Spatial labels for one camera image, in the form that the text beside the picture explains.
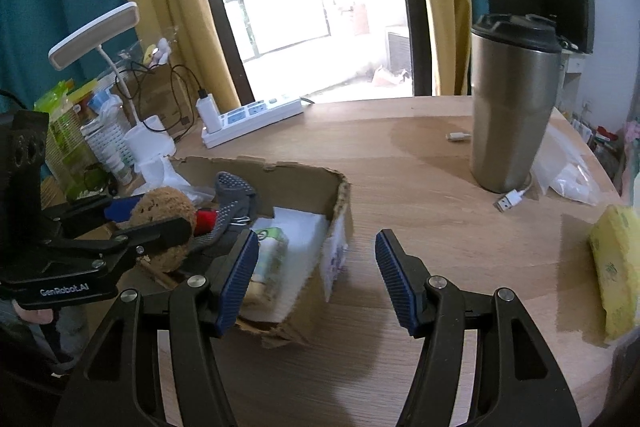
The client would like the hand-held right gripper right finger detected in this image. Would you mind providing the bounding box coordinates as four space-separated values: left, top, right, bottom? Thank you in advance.
375 229 581 427

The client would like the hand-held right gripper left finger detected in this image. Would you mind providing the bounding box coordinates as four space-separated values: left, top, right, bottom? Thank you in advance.
52 229 260 427

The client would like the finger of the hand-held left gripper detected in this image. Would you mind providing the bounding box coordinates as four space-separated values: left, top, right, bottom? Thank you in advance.
60 217 195 254
44 194 146 234

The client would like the brown round sponge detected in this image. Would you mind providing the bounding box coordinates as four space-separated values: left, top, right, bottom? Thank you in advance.
116 187 198 276

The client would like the green white tissue packet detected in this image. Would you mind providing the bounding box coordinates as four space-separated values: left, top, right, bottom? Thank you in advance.
240 227 291 308

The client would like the red round soft toy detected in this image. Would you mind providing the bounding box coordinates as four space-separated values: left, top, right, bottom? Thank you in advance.
195 209 219 236

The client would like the brown cardboard box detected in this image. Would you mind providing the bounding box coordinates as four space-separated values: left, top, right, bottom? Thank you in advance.
107 154 352 349

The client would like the grey sock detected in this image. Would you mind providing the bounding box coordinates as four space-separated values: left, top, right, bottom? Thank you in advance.
192 172 261 258

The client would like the person's left hand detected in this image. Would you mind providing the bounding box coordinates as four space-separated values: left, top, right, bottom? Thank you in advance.
12 299 56 326

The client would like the white crumpled cloth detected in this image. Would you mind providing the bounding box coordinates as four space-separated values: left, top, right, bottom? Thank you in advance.
131 154 216 208

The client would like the white perforated basket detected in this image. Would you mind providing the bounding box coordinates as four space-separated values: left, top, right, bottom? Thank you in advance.
80 117 132 168

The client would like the white desk lamp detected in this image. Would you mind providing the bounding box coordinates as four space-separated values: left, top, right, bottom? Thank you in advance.
48 2 177 168

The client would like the green snack bag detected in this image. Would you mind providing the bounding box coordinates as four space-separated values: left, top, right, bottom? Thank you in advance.
34 79 109 202

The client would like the blue white plastic packet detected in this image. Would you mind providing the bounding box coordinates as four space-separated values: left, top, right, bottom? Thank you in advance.
89 89 124 120

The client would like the brown cardboard sheet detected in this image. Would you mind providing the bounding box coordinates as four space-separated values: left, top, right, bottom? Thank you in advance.
112 67 199 142

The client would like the white charger brick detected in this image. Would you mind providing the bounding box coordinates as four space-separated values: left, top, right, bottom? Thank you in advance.
195 94 222 135

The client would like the white blue power strip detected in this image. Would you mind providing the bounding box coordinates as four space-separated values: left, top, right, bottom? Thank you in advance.
201 94 306 150

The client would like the small toy figurine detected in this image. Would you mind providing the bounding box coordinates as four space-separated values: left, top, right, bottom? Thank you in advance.
144 38 174 68

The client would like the clear plastic bag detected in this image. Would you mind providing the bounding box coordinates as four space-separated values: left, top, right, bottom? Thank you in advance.
530 122 601 206

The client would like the steel tumbler black lid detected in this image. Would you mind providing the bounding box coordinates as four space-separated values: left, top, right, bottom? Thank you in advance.
468 13 565 194

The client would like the white outdoor air conditioner unit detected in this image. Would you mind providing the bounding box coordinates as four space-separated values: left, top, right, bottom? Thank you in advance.
385 26 413 74

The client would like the white computer desk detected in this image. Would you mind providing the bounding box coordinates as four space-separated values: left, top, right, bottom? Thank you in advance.
556 49 587 108

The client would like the black computer monitor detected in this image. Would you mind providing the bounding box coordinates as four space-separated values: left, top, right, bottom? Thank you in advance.
482 0 596 54

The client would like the white usb cable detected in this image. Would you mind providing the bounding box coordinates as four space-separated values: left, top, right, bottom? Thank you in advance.
494 172 537 214

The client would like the black charging cable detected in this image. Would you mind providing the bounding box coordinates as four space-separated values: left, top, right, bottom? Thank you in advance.
127 59 207 138

